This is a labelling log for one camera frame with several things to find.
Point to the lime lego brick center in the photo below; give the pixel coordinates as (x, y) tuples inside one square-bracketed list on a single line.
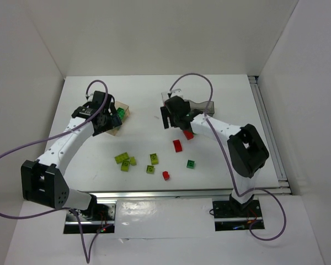
[(154, 159)]

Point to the small red lego piece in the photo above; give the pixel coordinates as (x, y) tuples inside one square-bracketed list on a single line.
[(166, 175)]

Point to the aluminium rail front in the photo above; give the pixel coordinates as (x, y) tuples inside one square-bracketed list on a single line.
[(163, 194)]

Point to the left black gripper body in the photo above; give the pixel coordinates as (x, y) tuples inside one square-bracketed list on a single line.
[(112, 116)]

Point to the smoky grey plastic container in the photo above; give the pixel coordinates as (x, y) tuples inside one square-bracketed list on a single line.
[(209, 107)]

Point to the clear plastic container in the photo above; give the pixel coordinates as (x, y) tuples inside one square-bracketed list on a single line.
[(172, 100)]

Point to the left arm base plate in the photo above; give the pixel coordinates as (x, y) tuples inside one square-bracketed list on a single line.
[(104, 220)]

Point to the red arched lego brick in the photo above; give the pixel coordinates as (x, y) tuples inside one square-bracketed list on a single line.
[(177, 145)]

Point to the green small lego brick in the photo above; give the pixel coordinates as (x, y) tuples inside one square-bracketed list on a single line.
[(122, 113)]

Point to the tan translucent container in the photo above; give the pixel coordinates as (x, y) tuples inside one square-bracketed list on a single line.
[(118, 104)]

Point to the lime small lego brick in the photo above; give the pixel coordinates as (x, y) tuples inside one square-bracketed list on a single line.
[(133, 161)]

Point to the lime long lego brick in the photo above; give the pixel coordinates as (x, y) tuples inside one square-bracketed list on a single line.
[(121, 157)]

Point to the lime lego brick lower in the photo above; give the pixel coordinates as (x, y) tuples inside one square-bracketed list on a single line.
[(150, 169)]

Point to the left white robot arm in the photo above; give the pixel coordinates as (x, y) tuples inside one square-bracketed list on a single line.
[(43, 179)]

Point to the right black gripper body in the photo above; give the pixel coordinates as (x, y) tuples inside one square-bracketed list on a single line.
[(167, 116)]

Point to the aluminium rail right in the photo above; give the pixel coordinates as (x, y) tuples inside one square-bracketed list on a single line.
[(271, 143)]

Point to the green lego brick lower right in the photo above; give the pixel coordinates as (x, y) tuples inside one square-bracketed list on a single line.
[(190, 164)]

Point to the lime square lego brick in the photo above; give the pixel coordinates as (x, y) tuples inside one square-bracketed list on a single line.
[(125, 166)]

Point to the aluminium rail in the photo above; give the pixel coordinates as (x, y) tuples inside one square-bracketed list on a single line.
[(271, 143), (163, 194)]

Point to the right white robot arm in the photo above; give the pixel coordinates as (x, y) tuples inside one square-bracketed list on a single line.
[(242, 146)]

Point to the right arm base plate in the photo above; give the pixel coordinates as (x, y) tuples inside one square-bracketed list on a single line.
[(226, 219)]

